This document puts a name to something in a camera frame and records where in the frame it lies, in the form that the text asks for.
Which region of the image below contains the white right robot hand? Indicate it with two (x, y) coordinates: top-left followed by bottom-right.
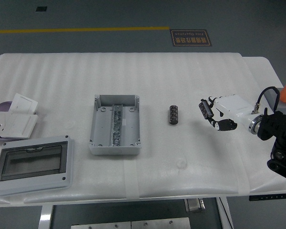
(199, 94), (255, 133)

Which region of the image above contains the grey open junction box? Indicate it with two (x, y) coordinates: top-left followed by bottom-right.
(88, 94), (143, 156)

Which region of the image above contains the grey block base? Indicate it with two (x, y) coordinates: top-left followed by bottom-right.
(263, 87), (286, 115)

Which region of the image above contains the black floor sign orange text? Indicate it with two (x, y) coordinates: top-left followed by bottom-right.
(169, 29), (213, 47)

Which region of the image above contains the white foam mat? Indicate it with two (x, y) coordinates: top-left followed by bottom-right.
(0, 52), (253, 205)

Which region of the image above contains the black table control panel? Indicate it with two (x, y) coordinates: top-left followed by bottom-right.
(249, 193), (286, 202)

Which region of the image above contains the white table leg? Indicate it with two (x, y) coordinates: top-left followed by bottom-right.
(38, 204), (54, 229)
(215, 197), (234, 229)

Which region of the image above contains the grey metal plate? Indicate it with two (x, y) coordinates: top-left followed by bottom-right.
(131, 217), (191, 229)
(71, 221), (132, 229)

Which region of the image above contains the grey lid with clear window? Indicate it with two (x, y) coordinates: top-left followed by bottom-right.
(0, 135), (75, 198)

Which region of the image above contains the purple disc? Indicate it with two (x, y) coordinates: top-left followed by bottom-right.
(0, 101), (14, 142)

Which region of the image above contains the metal bracket under table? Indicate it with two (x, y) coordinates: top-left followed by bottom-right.
(184, 198), (207, 213)

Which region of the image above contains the metal mounting rail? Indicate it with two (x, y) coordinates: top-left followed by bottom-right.
(109, 104), (124, 146)

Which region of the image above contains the white switch panel with frame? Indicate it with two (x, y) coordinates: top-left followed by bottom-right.
(8, 93), (39, 114)

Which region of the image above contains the white flat switch panel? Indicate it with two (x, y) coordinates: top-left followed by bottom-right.
(4, 113), (39, 140)

